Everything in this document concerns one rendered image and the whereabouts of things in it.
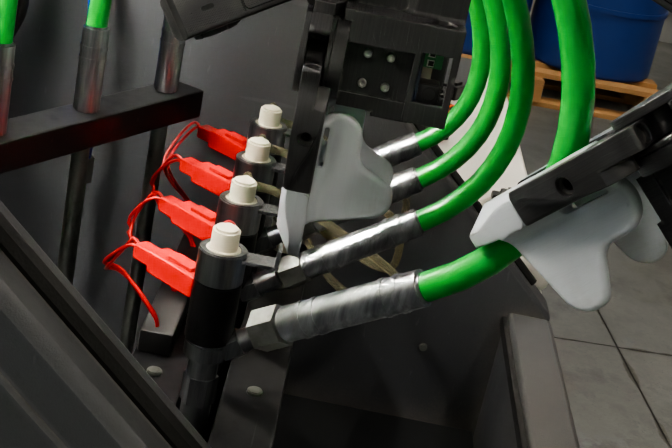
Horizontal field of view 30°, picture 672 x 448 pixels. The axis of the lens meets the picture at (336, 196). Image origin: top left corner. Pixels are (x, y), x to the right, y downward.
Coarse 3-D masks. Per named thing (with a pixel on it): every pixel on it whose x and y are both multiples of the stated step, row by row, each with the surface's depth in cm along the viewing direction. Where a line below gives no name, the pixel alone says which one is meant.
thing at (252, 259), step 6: (246, 258) 71; (252, 258) 71; (258, 258) 71; (264, 258) 71; (270, 258) 71; (246, 264) 70; (252, 264) 70; (258, 264) 70; (264, 264) 71; (270, 264) 71; (270, 270) 70
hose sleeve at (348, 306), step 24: (360, 288) 58; (384, 288) 57; (408, 288) 57; (288, 312) 60; (312, 312) 59; (336, 312) 59; (360, 312) 58; (384, 312) 58; (408, 312) 58; (288, 336) 60; (312, 336) 60
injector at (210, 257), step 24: (216, 264) 70; (240, 264) 70; (192, 288) 71; (216, 288) 70; (240, 288) 71; (192, 312) 71; (216, 312) 71; (192, 336) 72; (216, 336) 71; (240, 336) 72; (192, 360) 72; (216, 360) 72; (192, 384) 73; (216, 384) 74; (192, 408) 74
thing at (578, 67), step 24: (552, 0) 51; (576, 0) 50; (576, 24) 51; (576, 48) 51; (576, 72) 51; (576, 96) 51; (576, 120) 52; (576, 144) 52; (456, 264) 56; (480, 264) 55; (504, 264) 55; (432, 288) 56; (456, 288) 56
